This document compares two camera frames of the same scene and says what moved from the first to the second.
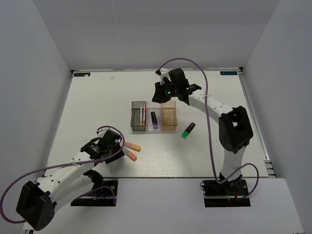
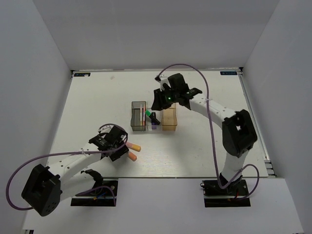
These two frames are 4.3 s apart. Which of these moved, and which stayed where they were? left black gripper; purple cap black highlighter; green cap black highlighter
Moved: green cap black highlighter
Stayed: left black gripper; purple cap black highlighter
